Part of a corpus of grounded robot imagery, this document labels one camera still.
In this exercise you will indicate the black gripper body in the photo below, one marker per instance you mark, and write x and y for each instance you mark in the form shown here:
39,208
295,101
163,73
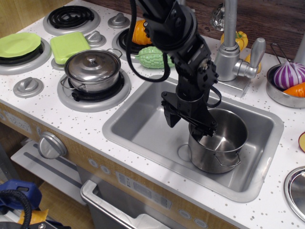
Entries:
194,112

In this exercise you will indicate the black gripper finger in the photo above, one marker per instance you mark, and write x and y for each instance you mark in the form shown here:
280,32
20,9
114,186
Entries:
202,139
171,116

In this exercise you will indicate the stainless steel pot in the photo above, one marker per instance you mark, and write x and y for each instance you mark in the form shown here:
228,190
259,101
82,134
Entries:
222,153

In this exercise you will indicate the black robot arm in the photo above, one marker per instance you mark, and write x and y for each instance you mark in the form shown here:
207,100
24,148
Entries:
172,28

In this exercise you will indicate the grey toy sink basin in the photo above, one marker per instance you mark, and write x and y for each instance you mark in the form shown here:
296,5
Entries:
140,126

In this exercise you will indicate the lidded steel pot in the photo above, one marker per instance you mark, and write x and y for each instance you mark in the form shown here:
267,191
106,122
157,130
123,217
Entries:
92,71

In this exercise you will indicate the silver toy faucet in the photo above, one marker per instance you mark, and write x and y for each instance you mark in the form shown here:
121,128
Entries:
235,74

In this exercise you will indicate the green toy bitter gourd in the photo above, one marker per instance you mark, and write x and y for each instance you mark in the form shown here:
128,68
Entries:
151,57

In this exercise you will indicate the yellow toy pepper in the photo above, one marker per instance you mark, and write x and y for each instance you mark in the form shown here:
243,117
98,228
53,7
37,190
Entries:
242,40

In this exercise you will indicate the front coil burner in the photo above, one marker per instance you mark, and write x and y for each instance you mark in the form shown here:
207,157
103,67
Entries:
90,103

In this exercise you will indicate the coil burner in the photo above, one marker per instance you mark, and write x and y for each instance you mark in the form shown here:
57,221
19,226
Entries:
90,103
119,43
69,19
29,65

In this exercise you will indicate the orange toy pumpkin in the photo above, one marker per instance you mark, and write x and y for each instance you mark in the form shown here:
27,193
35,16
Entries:
139,36

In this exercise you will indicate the back right coil burner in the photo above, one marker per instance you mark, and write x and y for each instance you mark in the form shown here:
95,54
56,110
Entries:
119,43

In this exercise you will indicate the purple toy onion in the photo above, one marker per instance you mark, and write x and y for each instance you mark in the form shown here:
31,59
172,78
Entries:
288,75

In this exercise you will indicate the purple toy slice right edge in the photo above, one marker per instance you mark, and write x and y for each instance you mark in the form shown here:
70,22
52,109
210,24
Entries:
301,141

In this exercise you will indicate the orange toy vegetable piece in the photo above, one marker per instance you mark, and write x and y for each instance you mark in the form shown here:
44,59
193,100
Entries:
297,90

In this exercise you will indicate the steel bowl at right edge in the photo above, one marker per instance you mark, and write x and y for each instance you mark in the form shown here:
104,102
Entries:
294,191

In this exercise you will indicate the grey stove knob back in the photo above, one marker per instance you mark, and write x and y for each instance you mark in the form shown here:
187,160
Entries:
119,21

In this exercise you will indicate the grey stove knob middle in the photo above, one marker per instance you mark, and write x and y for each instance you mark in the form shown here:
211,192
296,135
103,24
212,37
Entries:
95,39

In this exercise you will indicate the silver oven dial knob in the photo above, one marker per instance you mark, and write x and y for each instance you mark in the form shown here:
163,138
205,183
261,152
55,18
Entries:
50,146

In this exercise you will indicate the square green plate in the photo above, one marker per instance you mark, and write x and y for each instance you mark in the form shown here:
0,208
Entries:
65,46

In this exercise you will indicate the back left coil burner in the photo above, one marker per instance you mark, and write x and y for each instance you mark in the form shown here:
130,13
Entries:
69,19

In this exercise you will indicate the grey stove knob front-left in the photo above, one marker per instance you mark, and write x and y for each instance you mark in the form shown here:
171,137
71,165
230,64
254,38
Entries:
28,87

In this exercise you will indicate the blue clamp tool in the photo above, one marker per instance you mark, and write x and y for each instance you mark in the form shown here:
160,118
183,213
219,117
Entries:
17,194

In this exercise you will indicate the round green plate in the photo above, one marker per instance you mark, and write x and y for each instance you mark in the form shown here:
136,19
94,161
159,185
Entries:
19,44

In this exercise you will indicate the grey oven door handle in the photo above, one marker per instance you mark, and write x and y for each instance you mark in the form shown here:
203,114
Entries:
114,214

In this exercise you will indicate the steel saucepan with handle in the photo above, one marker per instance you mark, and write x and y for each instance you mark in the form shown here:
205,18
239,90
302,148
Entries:
277,94

